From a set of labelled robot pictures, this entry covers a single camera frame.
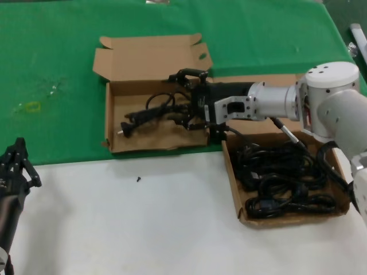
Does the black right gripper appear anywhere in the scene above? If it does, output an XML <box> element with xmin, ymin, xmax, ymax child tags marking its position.
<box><xmin>168</xmin><ymin>68</ymin><xmax>255</xmax><ymax>132</ymax></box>

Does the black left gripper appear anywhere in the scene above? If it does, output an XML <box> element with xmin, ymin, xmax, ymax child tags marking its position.
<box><xmin>0</xmin><ymin>137</ymin><xmax>42</xmax><ymax>250</ymax></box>

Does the open brown cardboard box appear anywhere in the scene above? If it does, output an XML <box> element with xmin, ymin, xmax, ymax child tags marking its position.
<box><xmin>210</xmin><ymin>73</ymin><xmax>352</xmax><ymax>230</ymax></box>
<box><xmin>92</xmin><ymin>33</ymin><xmax>213</xmax><ymax>155</ymax></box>

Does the green tablecloth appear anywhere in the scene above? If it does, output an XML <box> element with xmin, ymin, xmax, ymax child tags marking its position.
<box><xmin>0</xmin><ymin>0</ymin><xmax>367</xmax><ymax>169</ymax></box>

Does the white bar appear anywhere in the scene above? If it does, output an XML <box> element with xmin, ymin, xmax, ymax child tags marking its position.
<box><xmin>349</xmin><ymin>23</ymin><xmax>367</xmax><ymax>62</ymax></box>

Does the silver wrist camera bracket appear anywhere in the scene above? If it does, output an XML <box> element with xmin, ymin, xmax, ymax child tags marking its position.
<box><xmin>214</xmin><ymin>95</ymin><xmax>255</xmax><ymax>125</ymax></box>

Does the black cable with silver plug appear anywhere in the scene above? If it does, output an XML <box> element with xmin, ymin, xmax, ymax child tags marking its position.
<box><xmin>269</xmin><ymin>116</ymin><xmax>358</xmax><ymax>201</ymax></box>

